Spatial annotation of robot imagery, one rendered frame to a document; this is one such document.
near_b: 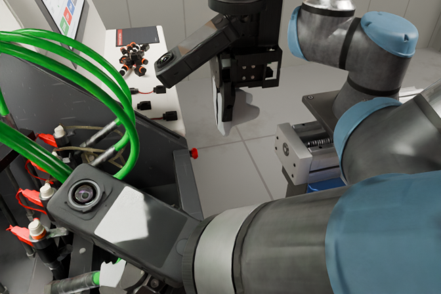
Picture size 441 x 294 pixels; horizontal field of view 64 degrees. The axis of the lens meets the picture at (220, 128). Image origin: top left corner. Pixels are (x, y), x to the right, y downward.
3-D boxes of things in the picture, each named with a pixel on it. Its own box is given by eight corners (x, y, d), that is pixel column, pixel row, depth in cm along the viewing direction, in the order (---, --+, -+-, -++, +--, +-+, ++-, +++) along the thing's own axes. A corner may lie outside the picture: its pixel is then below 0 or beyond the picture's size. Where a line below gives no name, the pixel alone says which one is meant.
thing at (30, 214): (36, 219, 87) (6, 162, 75) (27, 221, 86) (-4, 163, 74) (37, 214, 88) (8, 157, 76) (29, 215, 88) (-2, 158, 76)
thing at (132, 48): (154, 78, 111) (151, 62, 107) (119, 82, 109) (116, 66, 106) (149, 47, 128) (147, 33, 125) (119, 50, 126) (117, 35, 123)
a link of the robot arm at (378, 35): (397, 97, 74) (420, 35, 65) (334, 79, 79) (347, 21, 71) (407, 73, 82) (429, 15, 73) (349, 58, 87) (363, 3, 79)
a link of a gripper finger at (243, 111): (260, 142, 53) (264, 90, 47) (221, 148, 52) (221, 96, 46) (254, 130, 56) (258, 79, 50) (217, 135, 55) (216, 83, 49)
